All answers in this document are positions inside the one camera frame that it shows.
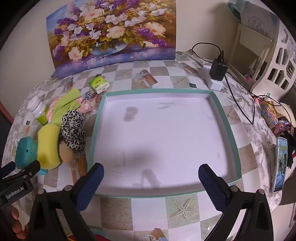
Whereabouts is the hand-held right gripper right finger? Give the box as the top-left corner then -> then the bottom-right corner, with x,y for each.
198,163 -> 281,241

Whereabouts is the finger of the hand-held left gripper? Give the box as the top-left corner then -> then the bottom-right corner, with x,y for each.
2,160 -> 41,186
0,161 -> 16,179

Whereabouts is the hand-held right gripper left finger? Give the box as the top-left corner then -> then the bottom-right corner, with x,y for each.
24,162 -> 105,241

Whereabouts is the yellow sponge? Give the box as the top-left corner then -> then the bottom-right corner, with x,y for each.
37,123 -> 62,170

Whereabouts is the leopard print scrunchie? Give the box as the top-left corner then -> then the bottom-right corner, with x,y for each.
60,110 -> 87,151

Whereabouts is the teal white tray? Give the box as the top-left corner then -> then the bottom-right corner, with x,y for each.
86,88 -> 242,199

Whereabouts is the green cloth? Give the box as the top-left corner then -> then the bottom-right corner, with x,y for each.
51,88 -> 82,123

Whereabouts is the person's left hand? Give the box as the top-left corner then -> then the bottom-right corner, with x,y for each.
10,206 -> 27,240

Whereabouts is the teal toy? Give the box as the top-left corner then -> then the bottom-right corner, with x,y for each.
15,136 -> 48,176

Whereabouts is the pink white striped cloth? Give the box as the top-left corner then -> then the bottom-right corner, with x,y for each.
46,96 -> 86,122

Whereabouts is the white bottle green label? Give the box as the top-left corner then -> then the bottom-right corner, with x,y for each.
27,95 -> 49,126

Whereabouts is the smartphone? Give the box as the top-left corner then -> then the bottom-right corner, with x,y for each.
271,136 -> 288,193

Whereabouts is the colourful printed tube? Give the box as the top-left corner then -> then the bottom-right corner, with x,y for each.
260,101 -> 278,128

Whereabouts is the purple patterned jar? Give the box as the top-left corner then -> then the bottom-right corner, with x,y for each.
274,118 -> 292,135

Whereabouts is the white power strip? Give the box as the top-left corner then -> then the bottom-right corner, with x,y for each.
200,65 -> 224,91

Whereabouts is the green tissue pack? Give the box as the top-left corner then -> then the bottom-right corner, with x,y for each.
88,75 -> 110,94

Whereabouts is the black charger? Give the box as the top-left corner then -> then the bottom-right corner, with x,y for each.
209,50 -> 228,82

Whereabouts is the white lattice chair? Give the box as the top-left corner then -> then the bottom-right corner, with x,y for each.
251,20 -> 296,99

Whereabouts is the white wooden chair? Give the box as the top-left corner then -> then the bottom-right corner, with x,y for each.
228,23 -> 274,84

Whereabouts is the flower painting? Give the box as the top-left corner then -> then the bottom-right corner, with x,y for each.
46,0 -> 177,80

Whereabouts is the long black cable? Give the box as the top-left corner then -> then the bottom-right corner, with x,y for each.
222,71 -> 256,126

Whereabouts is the black looped cable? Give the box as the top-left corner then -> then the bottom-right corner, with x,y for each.
191,42 -> 225,64

